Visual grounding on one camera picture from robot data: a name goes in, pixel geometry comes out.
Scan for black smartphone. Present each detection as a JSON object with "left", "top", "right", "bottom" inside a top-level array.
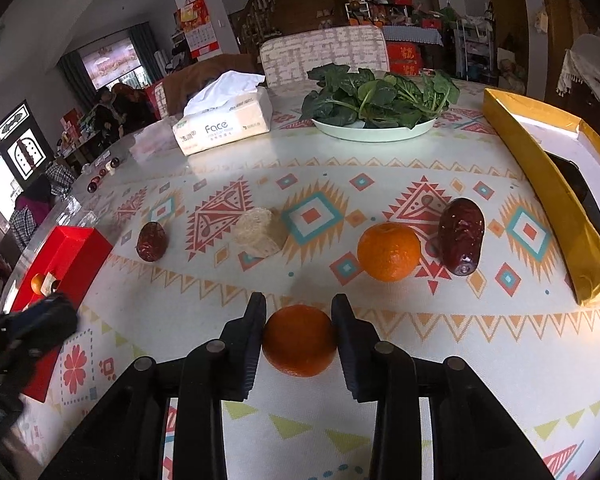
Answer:
[{"left": 546, "top": 152, "right": 600, "bottom": 236}]

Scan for small dark red date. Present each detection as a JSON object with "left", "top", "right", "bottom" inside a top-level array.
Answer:
[{"left": 135, "top": 221, "right": 168, "bottom": 262}]

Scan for brown chair with cloth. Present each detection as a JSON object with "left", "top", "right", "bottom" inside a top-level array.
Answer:
[{"left": 162, "top": 54, "right": 261, "bottom": 116}]

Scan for large dark red date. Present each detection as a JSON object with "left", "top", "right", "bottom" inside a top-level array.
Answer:
[{"left": 438, "top": 197, "right": 484, "bottom": 276}]

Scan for green leafy vegetables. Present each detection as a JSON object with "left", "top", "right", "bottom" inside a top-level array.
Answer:
[{"left": 301, "top": 63, "right": 460, "bottom": 129}]

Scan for white tissue pack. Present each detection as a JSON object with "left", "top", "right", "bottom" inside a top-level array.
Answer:
[{"left": 172, "top": 70, "right": 273, "bottom": 156}]

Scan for orange mandarin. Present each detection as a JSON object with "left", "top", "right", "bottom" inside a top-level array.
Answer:
[
  {"left": 30, "top": 273, "right": 45, "bottom": 295},
  {"left": 262, "top": 304, "right": 337, "bottom": 377},
  {"left": 356, "top": 222, "right": 422, "bottom": 283}
]

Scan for red shallow box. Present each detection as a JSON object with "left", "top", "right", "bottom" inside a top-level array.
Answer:
[{"left": 9, "top": 224, "right": 115, "bottom": 404}]

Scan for white plate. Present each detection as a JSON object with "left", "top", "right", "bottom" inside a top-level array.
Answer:
[{"left": 312, "top": 119, "right": 436, "bottom": 143}]

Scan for white patterned chair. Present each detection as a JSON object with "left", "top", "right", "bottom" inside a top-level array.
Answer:
[{"left": 260, "top": 25, "right": 389, "bottom": 88}]

